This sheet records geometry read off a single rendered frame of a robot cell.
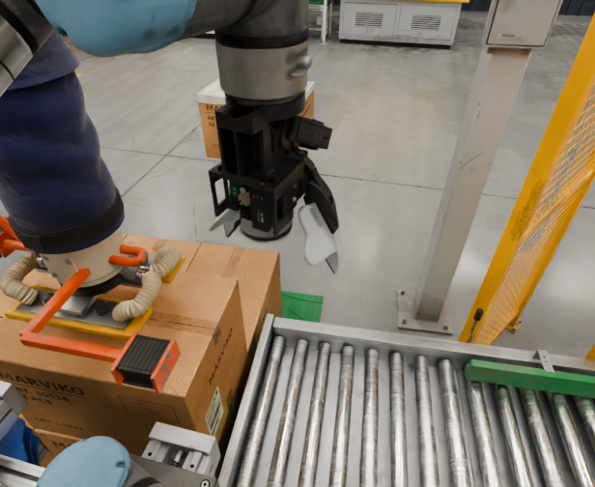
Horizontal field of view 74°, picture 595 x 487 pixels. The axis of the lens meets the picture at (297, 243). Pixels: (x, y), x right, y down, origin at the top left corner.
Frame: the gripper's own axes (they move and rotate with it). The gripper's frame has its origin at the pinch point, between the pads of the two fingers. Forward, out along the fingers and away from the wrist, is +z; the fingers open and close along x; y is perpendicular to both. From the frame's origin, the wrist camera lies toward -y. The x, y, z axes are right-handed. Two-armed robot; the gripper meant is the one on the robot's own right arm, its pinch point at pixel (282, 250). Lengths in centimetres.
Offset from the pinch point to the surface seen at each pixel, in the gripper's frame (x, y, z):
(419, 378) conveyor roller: 21, -57, 95
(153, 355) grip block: -23.2, 6.8, 28.2
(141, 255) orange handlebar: -46, -14, 30
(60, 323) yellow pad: -58, 4, 42
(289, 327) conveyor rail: -28, -53, 90
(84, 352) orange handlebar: -36.0, 11.3, 29.9
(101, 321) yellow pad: -50, 0, 41
